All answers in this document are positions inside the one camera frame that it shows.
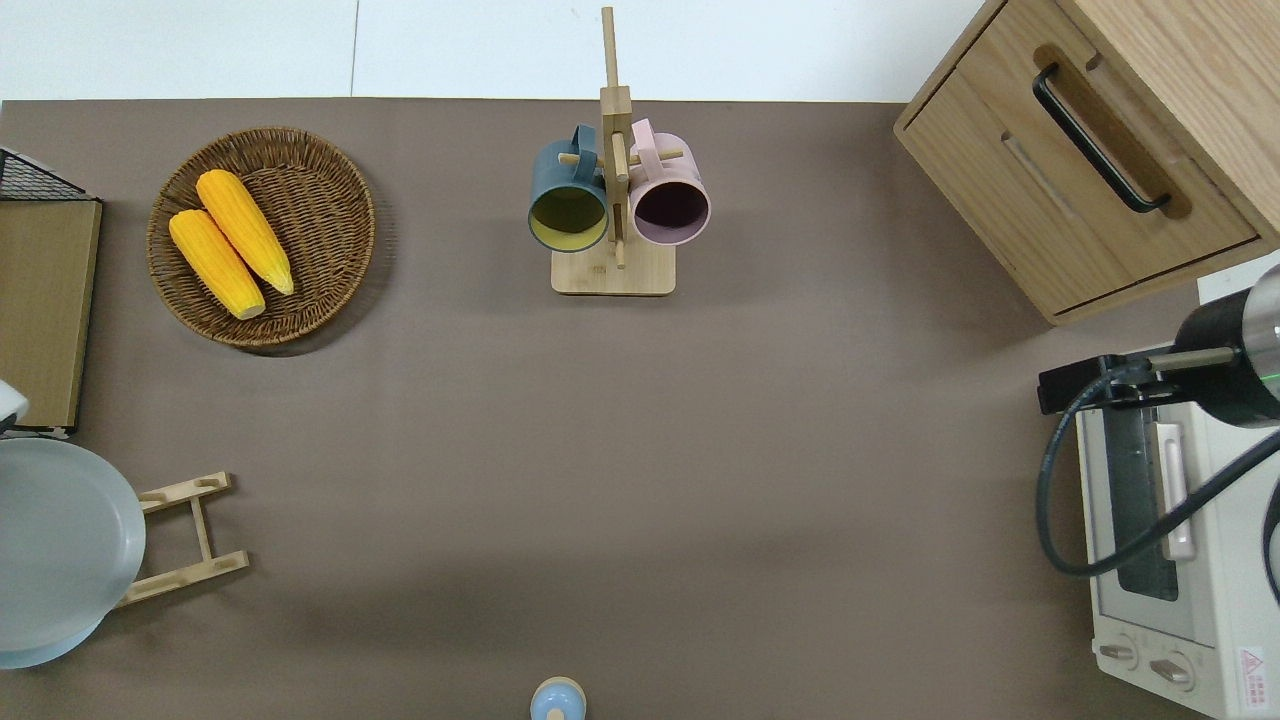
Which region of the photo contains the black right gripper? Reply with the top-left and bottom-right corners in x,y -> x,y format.
1038,288 -> 1269,431

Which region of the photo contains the gray plate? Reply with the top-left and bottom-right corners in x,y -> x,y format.
0,437 -> 146,651

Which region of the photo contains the wooden plate rack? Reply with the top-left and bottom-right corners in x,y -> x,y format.
113,472 -> 251,609

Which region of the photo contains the wooden drawer cabinet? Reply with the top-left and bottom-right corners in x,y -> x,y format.
893,0 -> 1280,327

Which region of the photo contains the cream toaster oven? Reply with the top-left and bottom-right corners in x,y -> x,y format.
1075,275 -> 1280,720

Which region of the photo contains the pink mug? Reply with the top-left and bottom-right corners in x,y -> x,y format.
628,119 -> 712,247

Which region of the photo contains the wooden mug tree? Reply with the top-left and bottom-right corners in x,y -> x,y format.
551,7 -> 686,297

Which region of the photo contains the dark blue mug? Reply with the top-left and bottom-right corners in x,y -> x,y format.
528,124 -> 610,253

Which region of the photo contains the brown wicker basket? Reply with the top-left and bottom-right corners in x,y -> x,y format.
147,127 -> 377,348

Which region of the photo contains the yellow corn cob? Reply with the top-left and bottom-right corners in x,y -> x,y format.
168,209 -> 266,321
196,169 -> 295,296

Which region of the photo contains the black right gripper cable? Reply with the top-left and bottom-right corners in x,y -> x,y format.
1035,345 -> 1280,579

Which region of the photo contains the black cabinet handle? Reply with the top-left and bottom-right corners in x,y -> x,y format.
1033,64 -> 1172,214

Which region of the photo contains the wire storage basket wooden lid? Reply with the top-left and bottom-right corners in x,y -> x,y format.
0,148 -> 103,435

